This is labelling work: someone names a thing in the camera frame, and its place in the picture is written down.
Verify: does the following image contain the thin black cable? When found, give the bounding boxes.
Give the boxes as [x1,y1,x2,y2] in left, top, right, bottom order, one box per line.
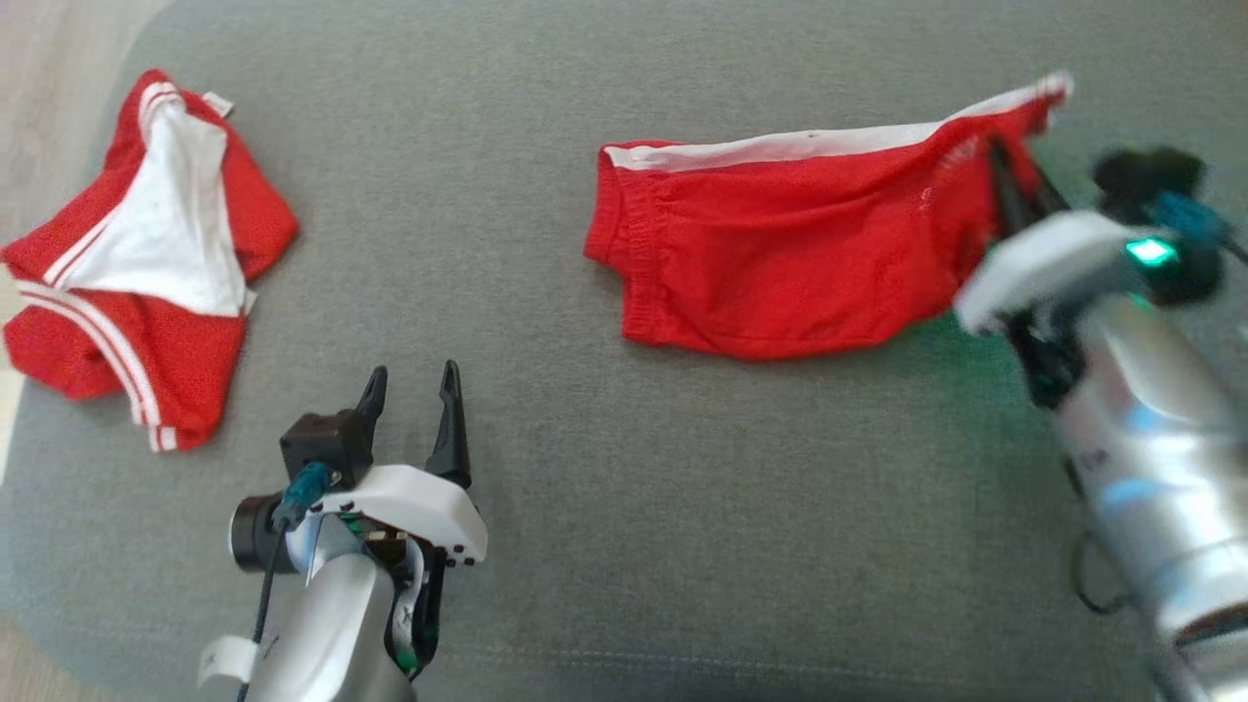
[1068,531,1132,615]
[237,522,289,702]

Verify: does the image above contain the grey fabric sofa seat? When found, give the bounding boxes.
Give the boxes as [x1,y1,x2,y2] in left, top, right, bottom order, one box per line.
[0,0,1248,702]

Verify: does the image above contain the red shorts with white stripe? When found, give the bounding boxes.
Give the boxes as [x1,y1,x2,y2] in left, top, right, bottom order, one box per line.
[583,70,1075,362]

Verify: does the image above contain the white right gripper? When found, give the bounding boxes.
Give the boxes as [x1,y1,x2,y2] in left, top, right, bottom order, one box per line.
[954,136,1171,410]

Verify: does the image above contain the red white basketball jersey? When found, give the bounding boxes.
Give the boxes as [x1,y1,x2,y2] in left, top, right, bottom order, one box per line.
[0,68,299,454]

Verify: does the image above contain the blue camera cable plug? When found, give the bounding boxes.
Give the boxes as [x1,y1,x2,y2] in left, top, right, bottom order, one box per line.
[271,461,337,532]
[1155,190,1231,247]

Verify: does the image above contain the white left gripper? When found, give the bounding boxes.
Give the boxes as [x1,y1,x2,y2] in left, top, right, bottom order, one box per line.
[314,360,488,680]

